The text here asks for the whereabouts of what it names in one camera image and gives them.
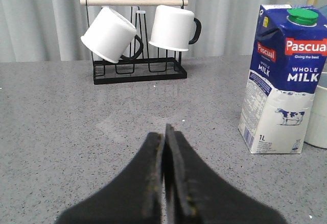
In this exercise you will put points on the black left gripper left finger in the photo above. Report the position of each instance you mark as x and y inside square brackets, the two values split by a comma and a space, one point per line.
[134, 196]

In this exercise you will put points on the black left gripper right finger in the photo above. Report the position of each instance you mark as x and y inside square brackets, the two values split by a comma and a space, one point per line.
[196, 194]

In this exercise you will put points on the blue white milk carton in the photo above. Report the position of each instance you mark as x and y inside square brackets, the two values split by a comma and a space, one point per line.
[289, 53]

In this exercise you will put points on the white HOME cup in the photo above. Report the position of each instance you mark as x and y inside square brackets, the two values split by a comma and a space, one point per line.
[316, 131]

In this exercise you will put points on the white enamel mug left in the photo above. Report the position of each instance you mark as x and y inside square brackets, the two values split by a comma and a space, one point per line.
[109, 35]

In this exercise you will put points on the white enamel mug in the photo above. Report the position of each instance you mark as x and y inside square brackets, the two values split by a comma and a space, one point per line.
[174, 28]
[109, 35]

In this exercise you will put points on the white enamel mug right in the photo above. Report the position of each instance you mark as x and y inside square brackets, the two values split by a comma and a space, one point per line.
[174, 28]

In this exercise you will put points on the black wire mug rack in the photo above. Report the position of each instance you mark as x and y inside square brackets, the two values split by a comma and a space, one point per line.
[144, 68]

